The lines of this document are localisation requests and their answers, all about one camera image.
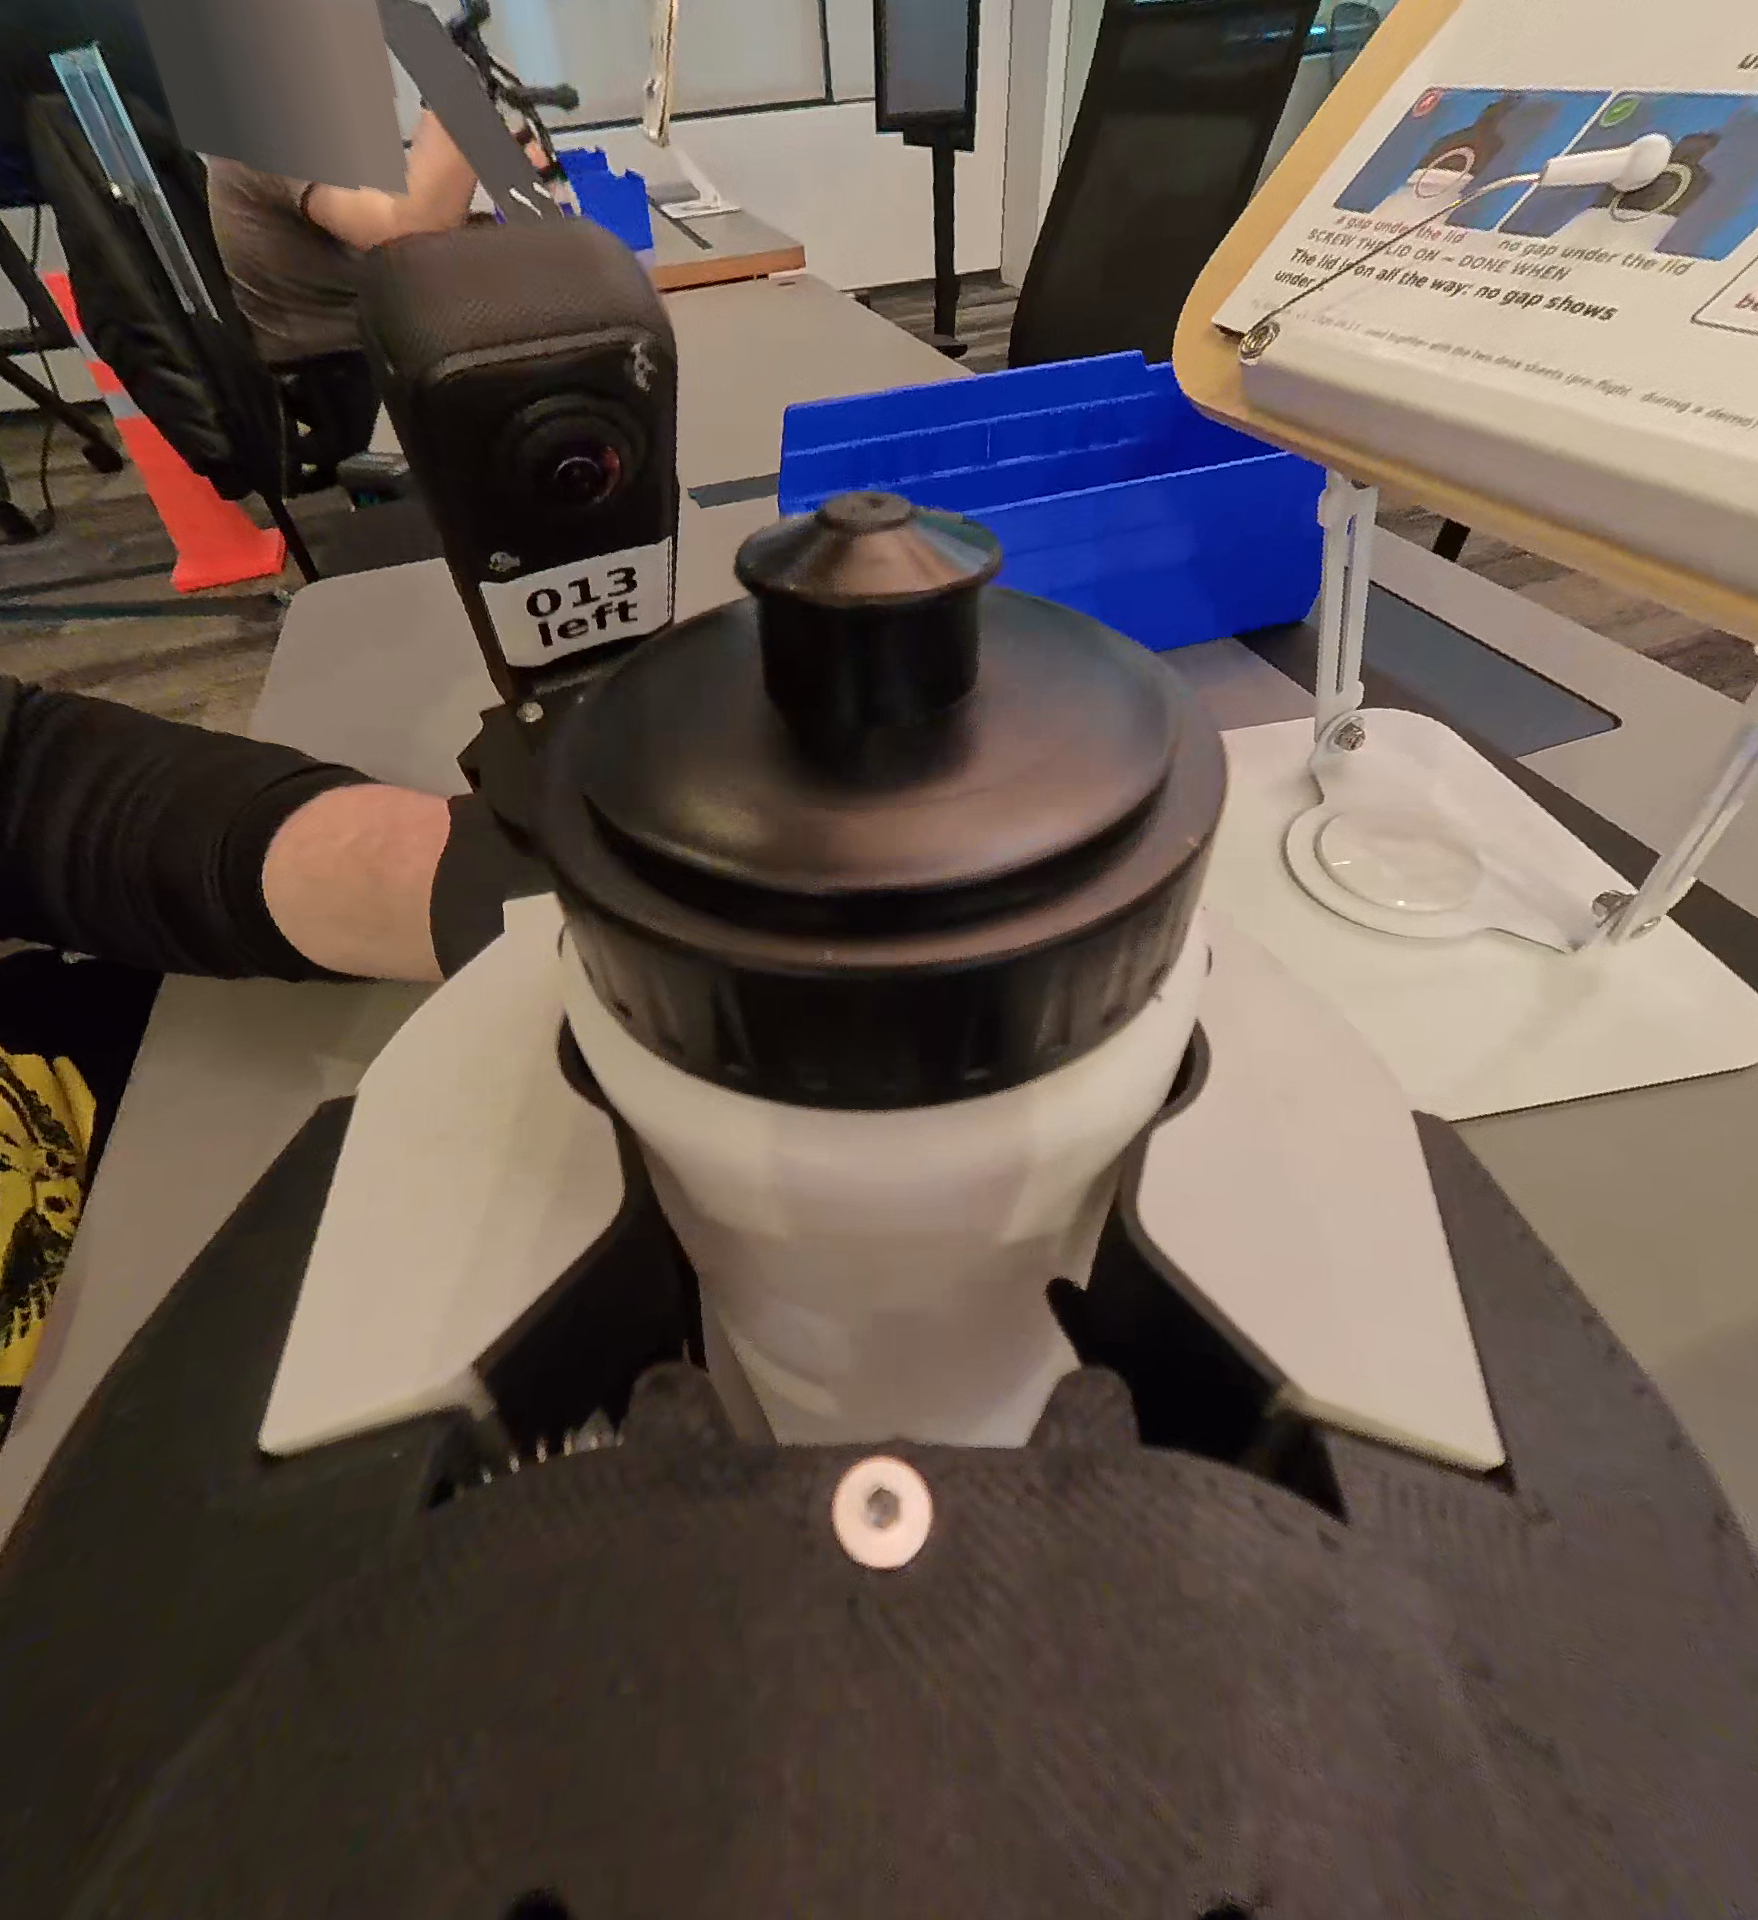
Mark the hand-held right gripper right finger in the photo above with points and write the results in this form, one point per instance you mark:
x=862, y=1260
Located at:
x=1316, y=1231

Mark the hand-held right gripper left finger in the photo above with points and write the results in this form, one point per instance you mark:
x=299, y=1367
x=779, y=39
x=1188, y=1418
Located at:
x=445, y=1201

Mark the white bottle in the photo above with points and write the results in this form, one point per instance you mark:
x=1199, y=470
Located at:
x=881, y=1231

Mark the black bottle lid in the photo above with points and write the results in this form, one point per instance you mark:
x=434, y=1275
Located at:
x=881, y=812

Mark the person's left forearm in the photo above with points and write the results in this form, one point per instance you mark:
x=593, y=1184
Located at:
x=101, y=812

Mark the person's left hand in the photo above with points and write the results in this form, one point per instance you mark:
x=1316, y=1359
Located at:
x=370, y=886

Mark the small blue plastic bin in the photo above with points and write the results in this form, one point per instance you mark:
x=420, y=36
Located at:
x=615, y=206

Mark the wooden top desk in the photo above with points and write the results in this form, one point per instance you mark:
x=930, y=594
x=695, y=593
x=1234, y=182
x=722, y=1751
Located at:
x=724, y=246

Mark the orange traffic cone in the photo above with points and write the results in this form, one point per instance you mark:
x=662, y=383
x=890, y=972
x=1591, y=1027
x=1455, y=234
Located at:
x=190, y=497

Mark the clear round stand foot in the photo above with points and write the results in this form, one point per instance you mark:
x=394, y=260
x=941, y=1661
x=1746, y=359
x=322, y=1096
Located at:
x=1406, y=872

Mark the white standing panel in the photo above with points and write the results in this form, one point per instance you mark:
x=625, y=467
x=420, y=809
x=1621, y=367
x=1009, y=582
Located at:
x=662, y=61

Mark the black office chair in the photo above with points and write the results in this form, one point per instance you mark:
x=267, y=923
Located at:
x=144, y=302
x=1164, y=182

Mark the black screen stand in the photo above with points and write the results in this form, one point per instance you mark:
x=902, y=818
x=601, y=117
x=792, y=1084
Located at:
x=11, y=361

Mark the black standing monitor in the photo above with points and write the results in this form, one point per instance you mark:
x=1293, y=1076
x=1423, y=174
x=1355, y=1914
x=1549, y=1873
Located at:
x=930, y=77

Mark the wooden display board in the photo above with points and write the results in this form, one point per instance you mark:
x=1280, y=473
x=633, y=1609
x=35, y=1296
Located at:
x=1211, y=361

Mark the printed paper sheet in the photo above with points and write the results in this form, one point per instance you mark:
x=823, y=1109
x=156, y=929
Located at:
x=1539, y=271

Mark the black wall screen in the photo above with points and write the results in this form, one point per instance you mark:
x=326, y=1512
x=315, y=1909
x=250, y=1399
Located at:
x=11, y=61

